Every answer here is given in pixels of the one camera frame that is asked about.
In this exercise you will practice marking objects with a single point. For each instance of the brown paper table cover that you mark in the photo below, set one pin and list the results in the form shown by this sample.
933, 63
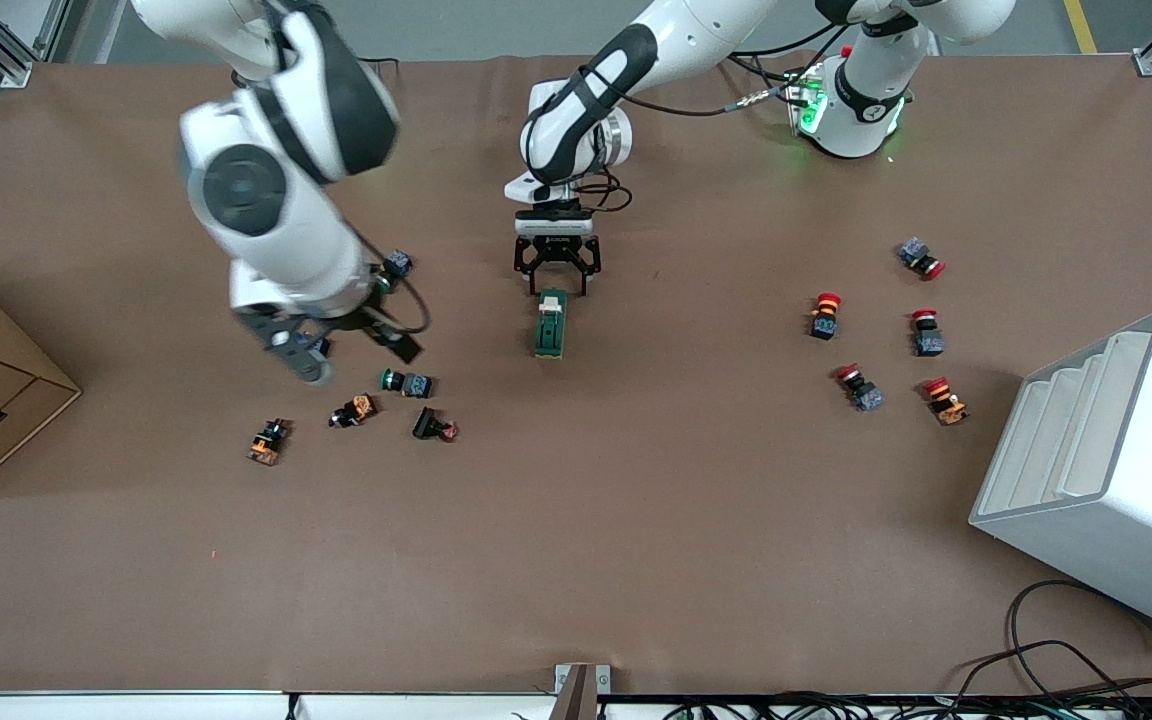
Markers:
636, 520

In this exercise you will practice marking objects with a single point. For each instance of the red mushroom button blue base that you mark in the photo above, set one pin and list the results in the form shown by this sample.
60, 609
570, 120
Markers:
868, 397
914, 252
928, 343

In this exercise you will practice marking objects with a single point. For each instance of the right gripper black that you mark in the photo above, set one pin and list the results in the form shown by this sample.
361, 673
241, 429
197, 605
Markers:
373, 322

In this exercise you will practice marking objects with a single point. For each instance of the black red switch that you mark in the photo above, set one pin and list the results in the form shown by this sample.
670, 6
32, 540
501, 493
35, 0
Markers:
426, 425

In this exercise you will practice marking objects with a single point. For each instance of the red mushroom button orange base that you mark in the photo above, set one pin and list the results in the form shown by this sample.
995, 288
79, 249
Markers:
824, 322
948, 408

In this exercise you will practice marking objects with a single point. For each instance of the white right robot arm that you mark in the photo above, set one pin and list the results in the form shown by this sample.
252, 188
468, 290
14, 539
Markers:
276, 230

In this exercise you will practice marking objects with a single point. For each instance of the green load switch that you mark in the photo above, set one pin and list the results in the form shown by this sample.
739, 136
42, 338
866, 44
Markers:
549, 335

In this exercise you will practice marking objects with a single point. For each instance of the white slotted storage rack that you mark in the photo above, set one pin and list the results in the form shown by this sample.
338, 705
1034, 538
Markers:
1136, 500

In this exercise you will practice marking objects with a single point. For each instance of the white table edge rail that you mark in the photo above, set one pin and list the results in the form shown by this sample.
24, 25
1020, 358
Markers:
136, 706

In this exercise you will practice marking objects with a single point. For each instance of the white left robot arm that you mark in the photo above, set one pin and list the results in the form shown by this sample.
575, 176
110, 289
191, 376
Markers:
856, 100

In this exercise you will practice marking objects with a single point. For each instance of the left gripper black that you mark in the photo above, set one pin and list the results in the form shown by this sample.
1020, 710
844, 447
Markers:
555, 245

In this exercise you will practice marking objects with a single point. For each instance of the metal table edge bracket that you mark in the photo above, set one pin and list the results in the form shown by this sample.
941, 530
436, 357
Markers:
581, 690

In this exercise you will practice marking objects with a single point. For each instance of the black selector switch orange base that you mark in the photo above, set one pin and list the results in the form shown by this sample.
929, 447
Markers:
361, 407
266, 448

